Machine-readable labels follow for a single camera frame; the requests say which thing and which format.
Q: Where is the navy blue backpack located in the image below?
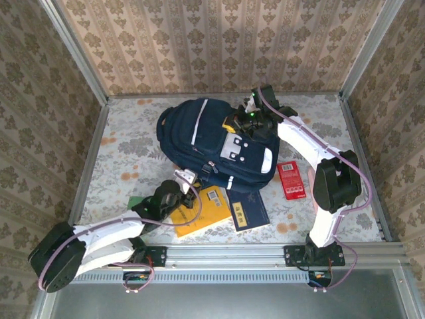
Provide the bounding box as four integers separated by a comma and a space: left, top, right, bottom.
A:
156, 98, 282, 193

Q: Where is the green book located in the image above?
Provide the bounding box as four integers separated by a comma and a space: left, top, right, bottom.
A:
127, 195, 144, 211

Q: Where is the navy book with yellow label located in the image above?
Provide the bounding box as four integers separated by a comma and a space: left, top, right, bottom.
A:
226, 189, 271, 233

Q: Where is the red box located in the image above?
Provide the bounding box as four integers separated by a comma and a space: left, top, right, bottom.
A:
276, 160, 308, 201

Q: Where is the black controller board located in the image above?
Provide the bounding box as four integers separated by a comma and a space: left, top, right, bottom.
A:
122, 270, 151, 289
307, 269, 333, 288

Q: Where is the grey metal sheet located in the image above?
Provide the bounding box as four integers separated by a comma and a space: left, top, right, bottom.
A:
29, 265, 425, 319

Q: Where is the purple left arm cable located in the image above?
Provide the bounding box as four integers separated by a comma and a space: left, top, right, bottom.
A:
38, 179, 204, 294

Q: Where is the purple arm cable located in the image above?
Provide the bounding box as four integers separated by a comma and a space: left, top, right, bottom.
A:
38, 179, 204, 294
260, 87, 371, 294

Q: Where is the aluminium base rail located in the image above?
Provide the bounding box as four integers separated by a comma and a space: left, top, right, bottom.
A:
49, 241, 408, 270

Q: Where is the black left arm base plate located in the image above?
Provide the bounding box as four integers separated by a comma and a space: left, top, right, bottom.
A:
131, 246, 168, 268

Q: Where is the grey slotted cable duct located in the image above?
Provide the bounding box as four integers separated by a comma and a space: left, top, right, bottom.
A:
71, 268, 315, 284

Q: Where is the aluminium table side rail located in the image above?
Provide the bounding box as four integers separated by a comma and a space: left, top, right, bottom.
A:
338, 94, 394, 242
66, 99, 110, 230

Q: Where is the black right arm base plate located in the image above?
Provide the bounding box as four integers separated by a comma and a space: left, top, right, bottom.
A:
284, 245, 347, 268

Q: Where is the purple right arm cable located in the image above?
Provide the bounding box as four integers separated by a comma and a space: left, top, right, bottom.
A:
260, 87, 371, 294

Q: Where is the aluminium corner post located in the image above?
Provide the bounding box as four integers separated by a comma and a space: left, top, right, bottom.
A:
39, 0, 110, 106
339, 0, 404, 100

